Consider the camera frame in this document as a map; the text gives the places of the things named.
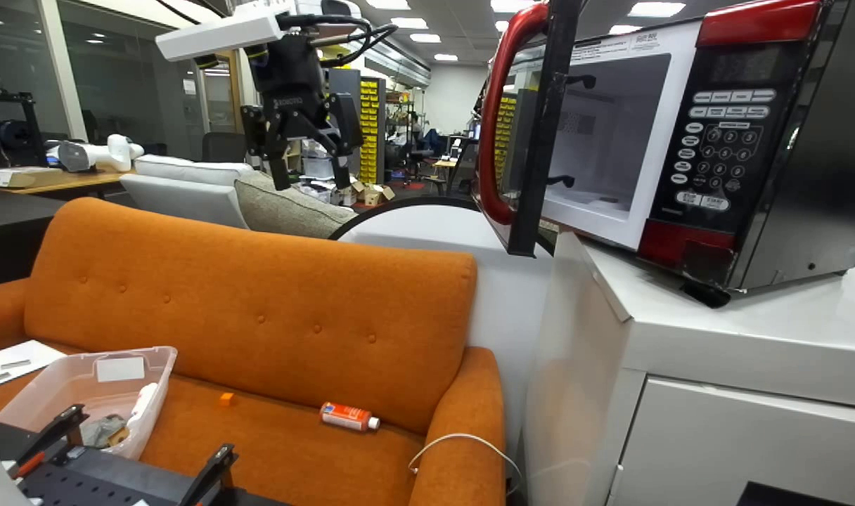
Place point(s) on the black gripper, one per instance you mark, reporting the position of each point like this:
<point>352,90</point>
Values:
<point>290,84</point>

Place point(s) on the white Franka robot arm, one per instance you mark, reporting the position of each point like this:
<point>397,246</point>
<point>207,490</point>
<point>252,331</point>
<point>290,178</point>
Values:
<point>211,33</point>

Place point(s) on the black and red microwave body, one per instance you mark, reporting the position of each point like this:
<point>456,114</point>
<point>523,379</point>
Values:
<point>782,142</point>

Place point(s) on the grey fabric couch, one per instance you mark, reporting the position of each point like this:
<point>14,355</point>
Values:
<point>287,211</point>

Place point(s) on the yellow and black sign pillar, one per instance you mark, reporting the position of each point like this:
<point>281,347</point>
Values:
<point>370,129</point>

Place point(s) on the black office chair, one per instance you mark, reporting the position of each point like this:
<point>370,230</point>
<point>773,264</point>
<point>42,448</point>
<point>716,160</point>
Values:
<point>222,147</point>

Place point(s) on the orange fabric sofa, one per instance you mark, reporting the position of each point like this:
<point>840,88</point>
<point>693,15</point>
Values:
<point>259,309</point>

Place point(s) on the white paper rolls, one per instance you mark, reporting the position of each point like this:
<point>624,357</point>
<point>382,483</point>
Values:
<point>93,154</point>

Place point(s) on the white rounded side box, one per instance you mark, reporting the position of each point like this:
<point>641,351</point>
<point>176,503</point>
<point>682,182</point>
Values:
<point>501,309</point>

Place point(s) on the small orange cube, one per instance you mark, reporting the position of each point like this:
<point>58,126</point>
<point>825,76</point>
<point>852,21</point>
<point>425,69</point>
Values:
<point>226,400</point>

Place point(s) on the ceiling light panel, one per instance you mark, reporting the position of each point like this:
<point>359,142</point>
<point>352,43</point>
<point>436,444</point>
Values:
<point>512,4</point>
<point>655,10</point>

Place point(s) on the orange bottle with white cap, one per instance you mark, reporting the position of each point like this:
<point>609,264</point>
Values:
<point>345,417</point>

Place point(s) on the wooden desk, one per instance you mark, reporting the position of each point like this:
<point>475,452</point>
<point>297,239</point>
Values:
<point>51,180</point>

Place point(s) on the white crumpled cloth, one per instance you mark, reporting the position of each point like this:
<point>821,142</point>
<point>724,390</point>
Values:
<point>143,403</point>

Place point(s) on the clear plastic bin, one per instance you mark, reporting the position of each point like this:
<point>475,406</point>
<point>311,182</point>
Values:
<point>63,383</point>

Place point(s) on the white paper sheet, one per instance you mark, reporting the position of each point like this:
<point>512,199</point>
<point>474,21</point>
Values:
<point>8,360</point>

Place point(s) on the white cabinet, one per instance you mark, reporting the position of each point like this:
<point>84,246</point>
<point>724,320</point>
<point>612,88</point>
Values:
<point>727,338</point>

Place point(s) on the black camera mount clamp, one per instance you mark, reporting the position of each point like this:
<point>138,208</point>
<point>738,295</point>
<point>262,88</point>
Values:
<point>100,478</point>

